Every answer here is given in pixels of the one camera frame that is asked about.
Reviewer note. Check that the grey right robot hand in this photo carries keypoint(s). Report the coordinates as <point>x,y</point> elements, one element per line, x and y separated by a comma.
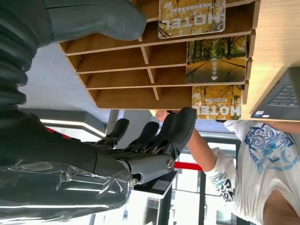
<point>58,174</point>

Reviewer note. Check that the wooden card organizer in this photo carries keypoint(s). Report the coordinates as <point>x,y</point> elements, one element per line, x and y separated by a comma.
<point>121,59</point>

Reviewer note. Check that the tree avenue key card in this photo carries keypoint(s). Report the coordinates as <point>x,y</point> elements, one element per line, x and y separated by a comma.
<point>215,62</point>

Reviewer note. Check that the person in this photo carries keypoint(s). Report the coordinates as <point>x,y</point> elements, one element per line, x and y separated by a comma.
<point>258,174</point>

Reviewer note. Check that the grey display platform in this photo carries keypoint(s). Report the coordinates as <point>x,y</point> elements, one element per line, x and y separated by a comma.
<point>70,119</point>

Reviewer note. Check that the grey laptop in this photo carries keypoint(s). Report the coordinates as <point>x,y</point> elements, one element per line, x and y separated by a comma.
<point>281,99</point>

